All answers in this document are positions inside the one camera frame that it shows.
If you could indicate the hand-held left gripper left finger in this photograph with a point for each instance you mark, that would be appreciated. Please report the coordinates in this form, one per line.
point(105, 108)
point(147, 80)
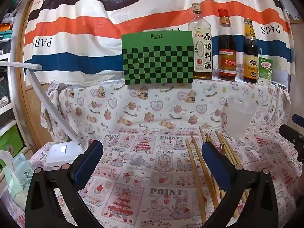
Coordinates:
point(89, 158)

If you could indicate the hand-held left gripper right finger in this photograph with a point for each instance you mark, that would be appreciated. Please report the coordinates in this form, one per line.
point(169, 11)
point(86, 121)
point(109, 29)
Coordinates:
point(215, 163)

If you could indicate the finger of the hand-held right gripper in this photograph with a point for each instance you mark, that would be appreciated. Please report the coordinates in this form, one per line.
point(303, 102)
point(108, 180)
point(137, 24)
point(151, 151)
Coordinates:
point(298, 118)
point(291, 135)

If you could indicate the bunch of wooden chopsticks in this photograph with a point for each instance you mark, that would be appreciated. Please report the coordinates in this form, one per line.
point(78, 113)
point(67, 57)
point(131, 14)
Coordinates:
point(195, 178)

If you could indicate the translucent plastic cup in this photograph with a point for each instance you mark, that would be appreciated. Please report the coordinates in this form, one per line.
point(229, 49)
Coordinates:
point(237, 121)

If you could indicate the white desk lamp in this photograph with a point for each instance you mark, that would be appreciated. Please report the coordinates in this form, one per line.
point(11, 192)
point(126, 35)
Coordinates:
point(61, 153)

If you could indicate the cake print tablecloth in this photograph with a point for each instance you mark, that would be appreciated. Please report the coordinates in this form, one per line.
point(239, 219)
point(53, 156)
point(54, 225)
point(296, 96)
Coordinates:
point(142, 171)

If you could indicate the green milk carton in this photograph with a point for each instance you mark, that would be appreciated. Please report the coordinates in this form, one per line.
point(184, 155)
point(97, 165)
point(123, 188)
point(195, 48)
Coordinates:
point(265, 72)

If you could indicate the bear print cloth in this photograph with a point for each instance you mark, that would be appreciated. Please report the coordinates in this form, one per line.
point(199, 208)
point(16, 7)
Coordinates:
point(142, 109)

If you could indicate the dark bottle with yellow label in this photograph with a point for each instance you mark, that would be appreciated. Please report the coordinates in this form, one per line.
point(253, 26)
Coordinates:
point(250, 64)

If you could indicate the pale green tissue pack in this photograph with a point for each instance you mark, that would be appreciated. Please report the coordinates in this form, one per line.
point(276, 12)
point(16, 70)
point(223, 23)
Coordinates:
point(16, 178)

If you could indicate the cardboard box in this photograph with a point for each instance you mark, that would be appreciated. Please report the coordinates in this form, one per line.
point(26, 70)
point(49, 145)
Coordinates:
point(298, 42)

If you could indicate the wooden board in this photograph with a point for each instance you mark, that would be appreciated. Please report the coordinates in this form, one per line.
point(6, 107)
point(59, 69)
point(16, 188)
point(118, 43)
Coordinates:
point(30, 104)

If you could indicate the green storage box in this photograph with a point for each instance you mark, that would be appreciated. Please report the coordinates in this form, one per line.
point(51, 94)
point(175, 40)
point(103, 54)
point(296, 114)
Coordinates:
point(9, 140)

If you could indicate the dark bottle with red cap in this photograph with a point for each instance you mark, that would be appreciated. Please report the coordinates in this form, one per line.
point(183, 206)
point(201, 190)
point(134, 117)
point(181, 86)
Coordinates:
point(226, 59)

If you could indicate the white shelf unit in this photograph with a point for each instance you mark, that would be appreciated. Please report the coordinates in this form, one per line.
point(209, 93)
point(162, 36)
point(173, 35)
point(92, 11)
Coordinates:
point(4, 109)

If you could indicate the clear cooking wine bottle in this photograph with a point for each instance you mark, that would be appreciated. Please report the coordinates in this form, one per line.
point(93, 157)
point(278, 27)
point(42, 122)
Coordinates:
point(201, 52)

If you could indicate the green checkered box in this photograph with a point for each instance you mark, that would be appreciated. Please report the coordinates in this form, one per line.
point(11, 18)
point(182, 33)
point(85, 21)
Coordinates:
point(156, 57)

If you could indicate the striped cloth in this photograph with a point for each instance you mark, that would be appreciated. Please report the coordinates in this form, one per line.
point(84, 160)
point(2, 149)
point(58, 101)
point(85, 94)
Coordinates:
point(83, 23)

